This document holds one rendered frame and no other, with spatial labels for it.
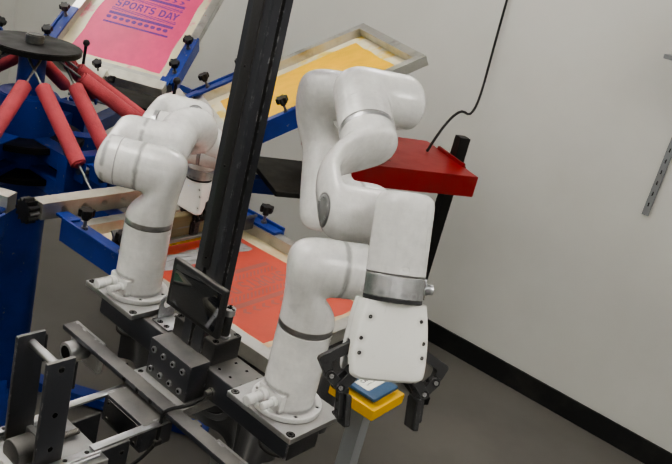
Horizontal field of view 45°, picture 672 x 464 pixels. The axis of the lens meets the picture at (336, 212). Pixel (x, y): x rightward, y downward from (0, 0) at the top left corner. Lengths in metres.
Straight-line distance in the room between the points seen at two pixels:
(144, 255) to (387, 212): 0.75
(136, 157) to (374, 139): 0.58
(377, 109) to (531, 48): 2.77
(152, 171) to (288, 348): 0.45
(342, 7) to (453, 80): 0.79
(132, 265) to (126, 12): 2.33
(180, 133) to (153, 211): 0.19
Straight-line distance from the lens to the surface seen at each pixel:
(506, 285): 4.08
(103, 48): 3.67
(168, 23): 3.79
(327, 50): 3.42
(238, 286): 2.22
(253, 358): 1.89
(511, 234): 4.02
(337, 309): 2.23
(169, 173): 1.57
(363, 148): 1.14
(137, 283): 1.66
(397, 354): 1.00
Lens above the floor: 1.94
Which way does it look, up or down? 19 degrees down
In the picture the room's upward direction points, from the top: 14 degrees clockwise
